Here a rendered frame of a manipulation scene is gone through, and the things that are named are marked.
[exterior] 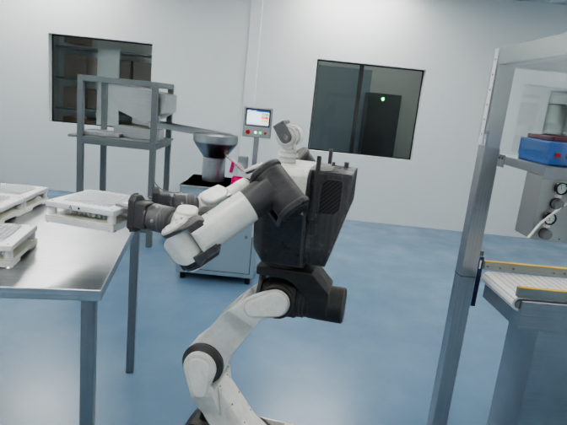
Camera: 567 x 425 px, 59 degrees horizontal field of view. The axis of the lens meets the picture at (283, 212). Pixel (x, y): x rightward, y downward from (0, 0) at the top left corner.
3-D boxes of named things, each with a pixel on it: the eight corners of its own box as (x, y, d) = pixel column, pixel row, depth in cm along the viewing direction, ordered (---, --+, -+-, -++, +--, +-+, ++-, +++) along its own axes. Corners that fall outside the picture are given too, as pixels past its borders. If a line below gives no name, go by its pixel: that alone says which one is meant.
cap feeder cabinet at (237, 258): (173, 278, 396) (179, 184, 379) (188, 256, 451) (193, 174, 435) (253, 287, 396) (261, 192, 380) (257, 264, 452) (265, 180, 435)
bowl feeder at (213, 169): (186, 181, 395) (189, 133, 387) (195, 174, 430) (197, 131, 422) (248, 187, 395) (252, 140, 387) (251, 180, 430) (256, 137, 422)
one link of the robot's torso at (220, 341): (217, 370, 183) (310, 293, 169) (199, 396, 166) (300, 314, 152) (189, 339, 183) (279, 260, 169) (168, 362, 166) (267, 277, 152)
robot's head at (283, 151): (301, 153, 158) (305, 126, 156) (295, 157, 148) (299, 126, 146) (281, 151, 159) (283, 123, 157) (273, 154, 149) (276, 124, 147)
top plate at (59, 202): (44, 206, 161) (44, 200, 160) (89, 194, 184) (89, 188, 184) (113, 217, 156) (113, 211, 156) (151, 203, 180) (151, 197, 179)
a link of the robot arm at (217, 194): (197, 193, 177) (224, 180, 186) (193, 211, 183) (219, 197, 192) (209, 204, 175) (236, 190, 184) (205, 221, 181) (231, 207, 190)
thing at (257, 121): (238, 182, 416) (244, 105, 403) (239, 180, 426) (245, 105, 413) (265, 185, 416) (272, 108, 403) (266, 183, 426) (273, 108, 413)
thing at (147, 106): (44, 253, 423) (43, 69, 390) (93, 223, 527) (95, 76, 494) (213, 270, 424) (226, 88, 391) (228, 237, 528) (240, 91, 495)
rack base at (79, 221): (45, 221, 162) (45, 213, 161) (89, 207, 185) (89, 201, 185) (113, 232, 157) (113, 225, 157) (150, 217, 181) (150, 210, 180)
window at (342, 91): (305, 150, 655) (315, 57, 629) (305, 150, 656) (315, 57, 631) (411, 160, 656) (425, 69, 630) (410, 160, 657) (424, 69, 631)
